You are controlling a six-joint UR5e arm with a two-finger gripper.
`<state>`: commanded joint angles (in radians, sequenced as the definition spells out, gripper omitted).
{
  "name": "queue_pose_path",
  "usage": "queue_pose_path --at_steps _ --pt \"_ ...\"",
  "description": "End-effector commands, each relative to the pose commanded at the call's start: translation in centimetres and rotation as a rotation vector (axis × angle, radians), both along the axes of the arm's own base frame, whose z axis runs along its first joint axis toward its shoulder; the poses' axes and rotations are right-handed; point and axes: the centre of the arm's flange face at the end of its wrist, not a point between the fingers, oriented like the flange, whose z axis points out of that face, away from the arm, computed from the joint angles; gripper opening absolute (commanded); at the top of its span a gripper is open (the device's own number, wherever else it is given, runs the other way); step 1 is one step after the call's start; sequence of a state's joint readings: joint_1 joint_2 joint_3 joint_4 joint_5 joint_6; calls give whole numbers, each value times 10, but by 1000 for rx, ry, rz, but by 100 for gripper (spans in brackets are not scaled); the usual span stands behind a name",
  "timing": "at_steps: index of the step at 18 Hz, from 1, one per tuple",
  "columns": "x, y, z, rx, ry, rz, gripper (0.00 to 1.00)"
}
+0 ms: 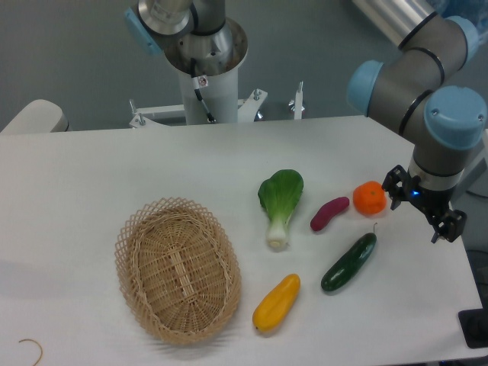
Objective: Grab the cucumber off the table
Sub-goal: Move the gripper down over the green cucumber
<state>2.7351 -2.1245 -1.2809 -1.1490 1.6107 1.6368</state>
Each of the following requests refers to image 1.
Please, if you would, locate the dark green cucumber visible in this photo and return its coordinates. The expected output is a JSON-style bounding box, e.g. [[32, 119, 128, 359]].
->
[[320, 223, 377, 293]]

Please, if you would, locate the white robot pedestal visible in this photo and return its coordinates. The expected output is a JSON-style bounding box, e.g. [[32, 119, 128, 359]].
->
[[130, 18, 268, 128]]

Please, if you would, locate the yellow mango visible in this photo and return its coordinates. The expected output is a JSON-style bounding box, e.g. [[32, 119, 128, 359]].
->
[[252, 274, 301, 333]]

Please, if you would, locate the thin curved rubber band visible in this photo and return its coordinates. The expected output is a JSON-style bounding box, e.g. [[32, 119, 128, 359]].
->
[[18, 339, 44, 364]]

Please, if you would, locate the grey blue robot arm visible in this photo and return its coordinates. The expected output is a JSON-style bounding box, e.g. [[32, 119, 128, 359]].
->
[[124, 1, 487, 241]]

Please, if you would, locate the purple sweet potato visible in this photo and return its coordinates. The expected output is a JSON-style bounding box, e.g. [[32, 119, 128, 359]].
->
[[310, 197, 350, 232]]

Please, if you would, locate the orange tangerine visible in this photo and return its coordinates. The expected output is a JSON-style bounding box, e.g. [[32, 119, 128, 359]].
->
[[353, 181, 387, 216]]

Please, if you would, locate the black cable on pedestal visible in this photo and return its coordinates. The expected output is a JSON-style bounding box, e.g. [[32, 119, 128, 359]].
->
[[189, 56, 217, 124]]

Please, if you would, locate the green bok choy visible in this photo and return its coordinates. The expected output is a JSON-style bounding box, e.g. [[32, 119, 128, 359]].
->
[[258, 169, 303, 251]]

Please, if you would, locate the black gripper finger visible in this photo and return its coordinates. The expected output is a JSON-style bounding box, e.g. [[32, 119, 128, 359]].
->
[[382, 165, 407, 210], [429, 209, 467, 243]]

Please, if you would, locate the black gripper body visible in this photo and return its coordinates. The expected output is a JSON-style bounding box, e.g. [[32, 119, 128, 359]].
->
[[407, 167, 464, 225]]

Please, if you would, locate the white chair armrest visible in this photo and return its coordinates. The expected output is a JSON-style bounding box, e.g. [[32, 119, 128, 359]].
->
[[1, 99, 71, 136]]

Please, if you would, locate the woven wicker basket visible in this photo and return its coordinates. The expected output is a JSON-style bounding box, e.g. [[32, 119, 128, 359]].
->
[[114, 197, 241, 345]]

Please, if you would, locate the black device at table edge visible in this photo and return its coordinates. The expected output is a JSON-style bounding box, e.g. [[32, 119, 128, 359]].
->
[[458, 309, 488, 349]]

